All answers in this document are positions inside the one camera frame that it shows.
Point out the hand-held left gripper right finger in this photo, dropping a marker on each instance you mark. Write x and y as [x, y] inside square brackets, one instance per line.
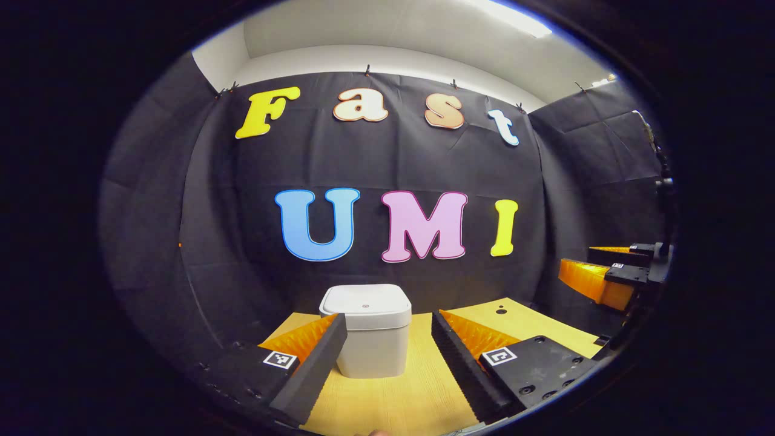
[460, 369]

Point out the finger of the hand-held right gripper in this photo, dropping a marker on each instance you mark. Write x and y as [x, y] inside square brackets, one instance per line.
[593, 284]
[617, 257]

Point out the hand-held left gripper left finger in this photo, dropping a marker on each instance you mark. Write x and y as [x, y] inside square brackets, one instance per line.
[315, 369]

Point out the white desktop garbage bin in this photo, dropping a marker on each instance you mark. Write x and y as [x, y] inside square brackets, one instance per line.
[369, 339]

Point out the wooden desktop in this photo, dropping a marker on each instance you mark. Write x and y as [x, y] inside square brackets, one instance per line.
[418, 375]

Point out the black backdrop cloth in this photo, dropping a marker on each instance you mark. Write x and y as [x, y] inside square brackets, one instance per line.
[387, 157]

